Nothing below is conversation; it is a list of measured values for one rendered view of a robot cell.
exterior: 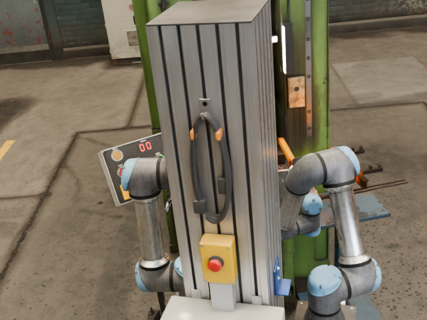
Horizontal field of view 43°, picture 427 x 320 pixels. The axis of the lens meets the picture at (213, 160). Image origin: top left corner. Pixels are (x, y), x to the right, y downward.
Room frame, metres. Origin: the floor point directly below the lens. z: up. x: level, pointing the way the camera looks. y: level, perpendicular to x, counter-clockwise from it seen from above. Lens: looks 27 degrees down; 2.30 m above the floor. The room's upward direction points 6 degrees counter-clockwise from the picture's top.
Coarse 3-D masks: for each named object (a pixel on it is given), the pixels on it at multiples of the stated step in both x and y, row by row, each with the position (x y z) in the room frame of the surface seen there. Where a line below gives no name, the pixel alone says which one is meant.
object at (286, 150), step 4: (280, 140) 2.47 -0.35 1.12; (284, 140) 2.46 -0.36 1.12; (280, 144) 2.44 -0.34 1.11; (284, 144) 2.41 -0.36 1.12; (284, 148) 2.36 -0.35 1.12; (288, 148) 2.35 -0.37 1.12; (284, 152) 2.34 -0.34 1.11; (288, 152) 2.30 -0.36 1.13; (288, 156) 2.25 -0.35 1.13; (292, 156) 2.25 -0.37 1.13; (288, 160) 2.24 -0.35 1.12; (292, 164) 2.15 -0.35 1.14
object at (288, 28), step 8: (288, 0) 2.71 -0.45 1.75; (288, 8) 2.71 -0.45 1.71; (288, 16) 2.71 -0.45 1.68; (288, 24) 2.69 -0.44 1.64; (288, 32) 2.69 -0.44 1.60; (288, 40) 2.69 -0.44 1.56; (288, 48) 2.69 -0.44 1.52; (288, 56) 2.69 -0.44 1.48; (288, 64) 2.69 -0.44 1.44; (288, 72) 2.69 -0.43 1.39
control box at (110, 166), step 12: (132, 144) 2.45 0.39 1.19; (144, 144) 2.46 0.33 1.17; (156, 144) 2.49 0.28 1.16; (108, 156) 2.38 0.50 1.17; (132, 156) 2.41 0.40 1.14; (144, 156) 2.43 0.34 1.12; (156, 156) 2.45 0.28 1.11; (108, 168) 2.34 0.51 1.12; (108, 180) 2.35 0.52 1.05; (120, 180) 2.33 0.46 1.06; (120, 192) 2.29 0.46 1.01; (120, 204) 2.26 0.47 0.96
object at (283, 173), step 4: (276, 136) 2.95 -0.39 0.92; (280, 164) 2.58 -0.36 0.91; (284, 164) 2.58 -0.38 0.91; (288, 164) 2.57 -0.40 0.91; (280, 168) 2.54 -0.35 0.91; (280, 172) 2.52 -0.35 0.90; (284, 172) 2.52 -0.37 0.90; (280, 176) 2.52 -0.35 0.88; (284, 176) 2.52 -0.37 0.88; (280, 180) 2.52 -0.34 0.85; (284, 180) 2.52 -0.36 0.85; (280, 192) 2.52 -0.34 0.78; (284, 192) 2.52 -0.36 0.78; (280, 196) 2.52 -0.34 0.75; (280, 200) 2.52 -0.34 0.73; (280, 204) 2.52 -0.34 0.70; (292, 236) 2.52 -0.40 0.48
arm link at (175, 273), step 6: (174, 264) 1.64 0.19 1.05; (180, 264) 1.63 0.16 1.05; (174, 270) 1.62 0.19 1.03; (180, 270) 1.60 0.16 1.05; (174, 276) 1.61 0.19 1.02; (180, 276) 1.60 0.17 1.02; (174, 282) 1.60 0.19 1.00; (180, 282) 1.59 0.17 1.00; (174, 288) 1.60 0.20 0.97; (180, 288) 1.59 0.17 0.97; (180, 294) 1.61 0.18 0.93
